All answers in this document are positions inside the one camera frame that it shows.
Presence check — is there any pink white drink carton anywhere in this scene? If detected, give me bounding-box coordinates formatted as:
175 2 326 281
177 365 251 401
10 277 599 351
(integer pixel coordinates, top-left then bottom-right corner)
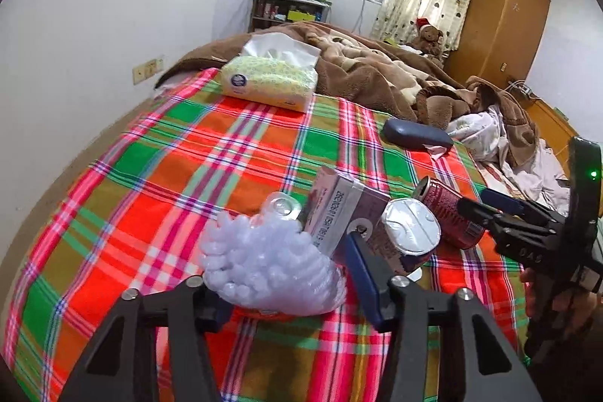
301 167 392 266

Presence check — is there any soft tissue pack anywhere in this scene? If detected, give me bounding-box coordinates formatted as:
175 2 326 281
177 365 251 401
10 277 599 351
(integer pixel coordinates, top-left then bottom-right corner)
220 34 321 111

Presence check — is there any dark blue glasses case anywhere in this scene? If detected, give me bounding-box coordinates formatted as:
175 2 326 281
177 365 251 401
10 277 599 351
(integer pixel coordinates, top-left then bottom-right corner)
381 118 454 152

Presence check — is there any red drink can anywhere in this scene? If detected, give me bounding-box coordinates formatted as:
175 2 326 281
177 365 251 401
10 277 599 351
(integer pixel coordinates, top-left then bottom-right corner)
413 176 486 249

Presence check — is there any brown teddy bear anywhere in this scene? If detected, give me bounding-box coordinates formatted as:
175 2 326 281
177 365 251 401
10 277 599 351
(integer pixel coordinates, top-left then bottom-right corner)
407 18 446 59

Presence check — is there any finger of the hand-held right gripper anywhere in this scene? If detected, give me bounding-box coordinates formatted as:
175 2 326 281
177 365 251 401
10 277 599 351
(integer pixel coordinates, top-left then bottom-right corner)
456 197 542 243
481 188 566 227

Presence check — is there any white hanging cable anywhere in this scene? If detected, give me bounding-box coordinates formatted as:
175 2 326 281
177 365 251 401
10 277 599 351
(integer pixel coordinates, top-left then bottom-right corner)
353 0 368 33

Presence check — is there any white power strip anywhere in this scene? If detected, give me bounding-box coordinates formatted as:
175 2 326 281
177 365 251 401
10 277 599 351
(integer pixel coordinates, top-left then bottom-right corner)
506 81 535 99

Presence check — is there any clear plastic bottle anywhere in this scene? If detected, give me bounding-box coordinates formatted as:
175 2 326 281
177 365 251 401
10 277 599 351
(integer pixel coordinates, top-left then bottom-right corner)
261 191 302 228

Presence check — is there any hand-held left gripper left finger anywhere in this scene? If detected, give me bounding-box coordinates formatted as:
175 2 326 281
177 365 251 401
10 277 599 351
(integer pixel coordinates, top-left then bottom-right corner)
57 275 236 402

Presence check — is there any person's right hand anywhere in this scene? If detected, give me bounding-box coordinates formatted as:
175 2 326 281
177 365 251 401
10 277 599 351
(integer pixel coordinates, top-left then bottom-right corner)
520 267 603 337

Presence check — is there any wooden wardrobe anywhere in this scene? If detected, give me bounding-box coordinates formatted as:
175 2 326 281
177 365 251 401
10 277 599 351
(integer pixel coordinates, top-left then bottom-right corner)
443 0 552 92

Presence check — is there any plastic cup with foil lid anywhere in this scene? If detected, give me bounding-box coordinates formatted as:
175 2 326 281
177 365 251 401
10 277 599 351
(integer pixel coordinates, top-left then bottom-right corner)
365 199 442 277

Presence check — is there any brown fleece blanket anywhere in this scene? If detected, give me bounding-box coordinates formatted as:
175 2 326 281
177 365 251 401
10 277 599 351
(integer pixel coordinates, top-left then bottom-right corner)
155 21 538 158

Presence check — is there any wooden bed headboard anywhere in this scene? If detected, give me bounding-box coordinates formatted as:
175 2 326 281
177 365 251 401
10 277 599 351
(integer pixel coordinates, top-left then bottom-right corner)
523 98 580 158

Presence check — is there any white storage shelf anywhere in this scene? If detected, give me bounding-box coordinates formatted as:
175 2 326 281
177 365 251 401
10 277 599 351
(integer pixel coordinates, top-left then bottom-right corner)
249 0 331 33

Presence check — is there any red green plaid cloth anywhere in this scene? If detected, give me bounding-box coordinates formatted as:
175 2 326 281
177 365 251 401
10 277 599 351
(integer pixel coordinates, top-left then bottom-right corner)
9 67 531 402

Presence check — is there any white foam net sleeve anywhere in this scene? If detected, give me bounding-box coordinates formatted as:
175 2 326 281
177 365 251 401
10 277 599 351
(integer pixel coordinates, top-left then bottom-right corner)
198 214 348 317

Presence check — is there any beige wall outlet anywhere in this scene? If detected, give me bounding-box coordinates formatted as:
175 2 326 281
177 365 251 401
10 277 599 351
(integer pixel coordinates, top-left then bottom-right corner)
132 58 165 85

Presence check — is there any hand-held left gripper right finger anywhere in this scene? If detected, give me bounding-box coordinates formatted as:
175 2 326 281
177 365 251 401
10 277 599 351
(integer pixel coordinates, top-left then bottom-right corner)
343 230 545 402

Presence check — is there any pale floral quilt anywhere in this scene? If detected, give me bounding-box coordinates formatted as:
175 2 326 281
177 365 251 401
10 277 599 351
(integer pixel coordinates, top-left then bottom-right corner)
426 105 573 219

